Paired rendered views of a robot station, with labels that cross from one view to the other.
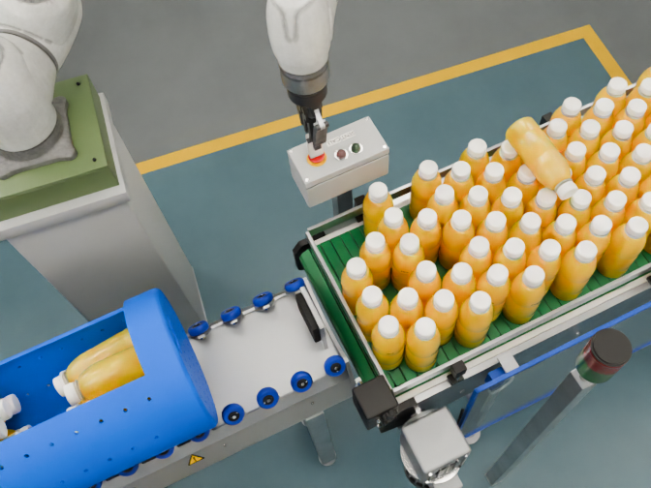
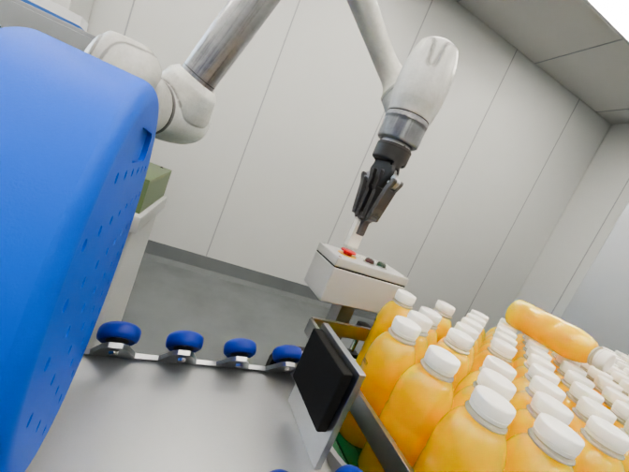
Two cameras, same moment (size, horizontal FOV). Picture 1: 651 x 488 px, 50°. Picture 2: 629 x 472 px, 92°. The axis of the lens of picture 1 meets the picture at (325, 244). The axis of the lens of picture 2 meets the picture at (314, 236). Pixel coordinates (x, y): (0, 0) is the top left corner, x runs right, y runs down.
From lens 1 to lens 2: 115 cm
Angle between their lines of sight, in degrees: 54
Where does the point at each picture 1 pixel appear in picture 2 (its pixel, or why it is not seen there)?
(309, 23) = (450, 57)
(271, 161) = not seen: hidden behind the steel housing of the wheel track
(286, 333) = (252, 416)
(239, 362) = (147, 427)
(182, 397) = (35, 140)
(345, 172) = (369, 277)
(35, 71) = (160, 92)
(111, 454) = not seen: outside the picture
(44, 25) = (187, 92)
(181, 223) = not seen: hidden behind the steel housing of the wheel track
